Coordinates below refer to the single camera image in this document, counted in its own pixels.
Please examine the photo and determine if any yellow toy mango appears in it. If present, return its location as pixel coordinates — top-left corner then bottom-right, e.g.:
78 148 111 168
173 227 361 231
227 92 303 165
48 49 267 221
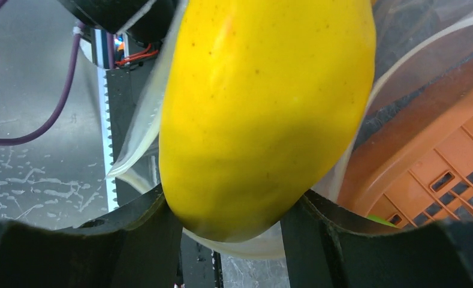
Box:
159 1 376 242

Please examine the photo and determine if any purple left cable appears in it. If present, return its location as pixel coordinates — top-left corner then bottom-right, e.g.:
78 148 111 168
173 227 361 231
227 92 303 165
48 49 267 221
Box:
0 0 116 147

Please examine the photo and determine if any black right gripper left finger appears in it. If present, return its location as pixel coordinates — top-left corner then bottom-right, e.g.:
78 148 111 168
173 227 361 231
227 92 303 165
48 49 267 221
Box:
0 185 182 287

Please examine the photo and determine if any orange plastic basket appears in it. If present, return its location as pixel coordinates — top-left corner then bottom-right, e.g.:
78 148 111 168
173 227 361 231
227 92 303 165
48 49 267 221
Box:
337 74 473 228

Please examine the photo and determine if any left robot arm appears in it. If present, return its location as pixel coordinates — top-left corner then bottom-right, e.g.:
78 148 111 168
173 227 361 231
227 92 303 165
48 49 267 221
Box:
0 1 181 287

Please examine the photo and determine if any green toy lime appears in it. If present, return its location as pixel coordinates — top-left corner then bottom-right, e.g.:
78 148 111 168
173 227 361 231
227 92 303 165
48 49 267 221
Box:
367 215 397 228

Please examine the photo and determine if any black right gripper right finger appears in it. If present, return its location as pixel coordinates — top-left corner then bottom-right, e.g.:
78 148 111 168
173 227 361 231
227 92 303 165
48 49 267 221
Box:
281 191 473 287

